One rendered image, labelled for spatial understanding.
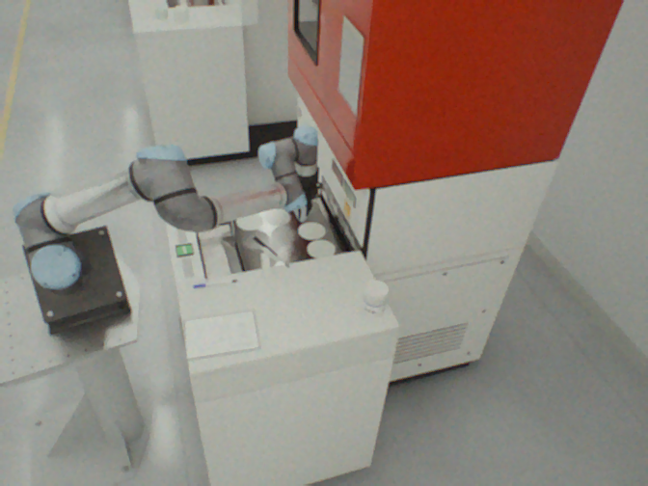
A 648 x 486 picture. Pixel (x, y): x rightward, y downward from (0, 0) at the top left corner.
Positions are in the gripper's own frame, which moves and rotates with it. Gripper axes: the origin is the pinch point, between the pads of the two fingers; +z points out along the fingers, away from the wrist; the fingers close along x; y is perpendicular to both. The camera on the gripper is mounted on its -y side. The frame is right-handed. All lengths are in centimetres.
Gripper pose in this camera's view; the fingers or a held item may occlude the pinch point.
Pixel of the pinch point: (300, 220)
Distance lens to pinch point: 193.2
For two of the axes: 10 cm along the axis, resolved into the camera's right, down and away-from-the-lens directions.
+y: 6.4, -4.9, 5.9
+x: -7.7, -4.6, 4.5
